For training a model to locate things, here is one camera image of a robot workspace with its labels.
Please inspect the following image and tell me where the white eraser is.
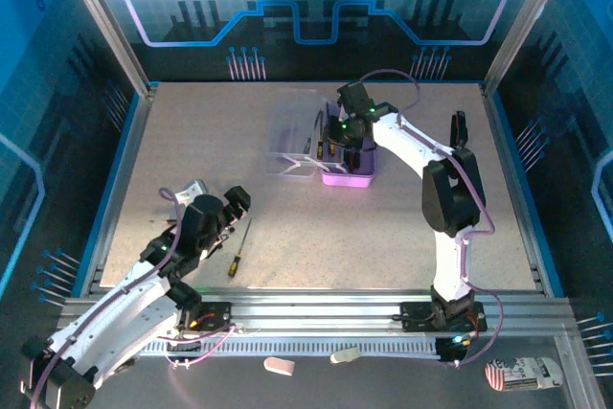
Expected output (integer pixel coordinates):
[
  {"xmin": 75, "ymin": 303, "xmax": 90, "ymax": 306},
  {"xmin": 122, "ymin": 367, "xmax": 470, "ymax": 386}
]
[{"xmin": 329, "ymin": 347, "xmax": 360, "ymax": 365}]

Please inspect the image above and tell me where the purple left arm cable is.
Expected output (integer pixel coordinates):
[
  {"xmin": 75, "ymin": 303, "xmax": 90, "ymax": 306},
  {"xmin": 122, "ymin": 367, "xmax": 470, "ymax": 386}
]
[{"xmin": 21, "ymin": 187, "xmax": 238, "ymax": 409}]

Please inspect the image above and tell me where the aluminium side rail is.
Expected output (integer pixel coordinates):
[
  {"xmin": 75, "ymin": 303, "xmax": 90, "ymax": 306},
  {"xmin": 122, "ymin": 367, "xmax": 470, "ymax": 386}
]
[
  {"xmin": 480, "ymin": 82, "xmax": 552, "ymax": 296},
  {"xmin": 76, "ymin": 82, "xmax": 160, "ymax": 296}
]

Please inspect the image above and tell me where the aluminium front frame rail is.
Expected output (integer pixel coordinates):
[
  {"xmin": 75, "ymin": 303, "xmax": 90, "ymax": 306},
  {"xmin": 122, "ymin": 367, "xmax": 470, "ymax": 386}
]
[{"xmin": 56, "ymin": 286, "xmax": 576, "ymax": 339}]

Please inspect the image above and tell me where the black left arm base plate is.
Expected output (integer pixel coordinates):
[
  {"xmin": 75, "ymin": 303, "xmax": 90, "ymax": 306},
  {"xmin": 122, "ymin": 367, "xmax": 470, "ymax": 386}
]
[{"xmin": 177, "ymin": 301, "xmax": 233, "ymax": 333}]

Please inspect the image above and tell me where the purple clear tool case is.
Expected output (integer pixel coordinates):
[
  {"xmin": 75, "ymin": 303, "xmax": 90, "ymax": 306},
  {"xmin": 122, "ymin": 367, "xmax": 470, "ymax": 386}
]
[{"xmin": 265, "ymin": 88, "xmax": 331, "ymax": 184}]

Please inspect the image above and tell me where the slotted cable duct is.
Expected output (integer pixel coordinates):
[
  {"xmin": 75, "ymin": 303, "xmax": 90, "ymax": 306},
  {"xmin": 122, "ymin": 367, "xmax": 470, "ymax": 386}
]
[{"xmin": 138, "ymin": 335, "xmax": 442, "ymax": 358}]

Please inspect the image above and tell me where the black clip on table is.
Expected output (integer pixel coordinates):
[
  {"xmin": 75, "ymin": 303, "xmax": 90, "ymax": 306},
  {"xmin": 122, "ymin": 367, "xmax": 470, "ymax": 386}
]
[{"xmin": 448, "ymin": 110, "xmax": 469, "ymax": 149}]

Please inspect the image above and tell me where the pink eraser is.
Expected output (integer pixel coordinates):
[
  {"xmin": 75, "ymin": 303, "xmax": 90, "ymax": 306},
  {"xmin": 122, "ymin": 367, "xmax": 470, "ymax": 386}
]
[{"xmin": 263, "ymin": 356, "xmax": 296, "ymax": 376}]

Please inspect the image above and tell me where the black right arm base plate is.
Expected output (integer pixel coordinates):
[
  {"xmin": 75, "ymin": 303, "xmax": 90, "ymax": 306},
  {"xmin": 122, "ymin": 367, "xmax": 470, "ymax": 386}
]
[{"xmin": 399, "ymin": 301, "xmax": 488, "ymax": 333}]

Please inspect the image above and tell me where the aluminium frame post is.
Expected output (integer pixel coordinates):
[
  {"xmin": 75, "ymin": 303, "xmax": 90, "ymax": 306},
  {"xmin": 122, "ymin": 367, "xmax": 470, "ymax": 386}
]
[
  {"xmin": 56, "ymin": 0, "xmax": 159, "ymax": 98},
  {"xmin": 483, "ymin": 0, "xmax": 576, "ymax": 94}
]

